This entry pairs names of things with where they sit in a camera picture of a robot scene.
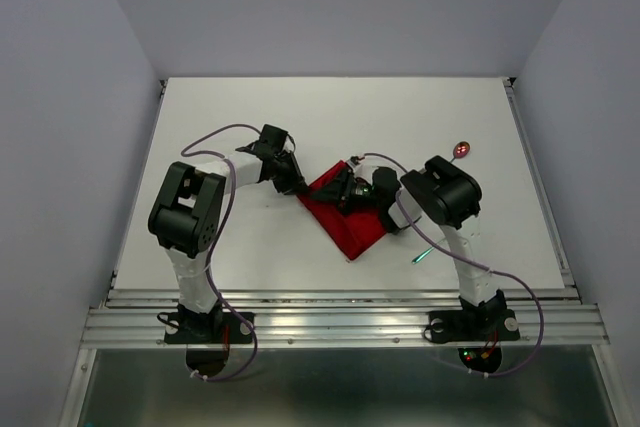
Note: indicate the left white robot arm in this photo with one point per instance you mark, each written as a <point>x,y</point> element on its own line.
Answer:
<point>194,204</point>

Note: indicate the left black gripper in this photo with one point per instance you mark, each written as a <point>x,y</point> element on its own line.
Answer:
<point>296,183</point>

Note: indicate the iridescent metal fork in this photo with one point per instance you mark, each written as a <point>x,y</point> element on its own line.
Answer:
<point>426,252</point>

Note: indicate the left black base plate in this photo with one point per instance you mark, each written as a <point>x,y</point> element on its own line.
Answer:
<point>183,328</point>

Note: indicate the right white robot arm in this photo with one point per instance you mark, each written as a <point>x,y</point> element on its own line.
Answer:
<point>450,199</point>

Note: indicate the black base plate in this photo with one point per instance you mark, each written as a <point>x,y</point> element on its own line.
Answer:
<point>450,326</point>
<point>183,328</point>

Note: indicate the red cloth napkin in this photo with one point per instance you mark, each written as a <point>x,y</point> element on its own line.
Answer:
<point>352,233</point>

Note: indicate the iridescent metal spoon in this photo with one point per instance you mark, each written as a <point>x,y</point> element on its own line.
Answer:
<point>460,151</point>

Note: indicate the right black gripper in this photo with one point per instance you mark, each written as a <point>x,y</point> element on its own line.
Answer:
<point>337,191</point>

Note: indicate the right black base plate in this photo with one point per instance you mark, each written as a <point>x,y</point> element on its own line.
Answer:
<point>450,326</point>

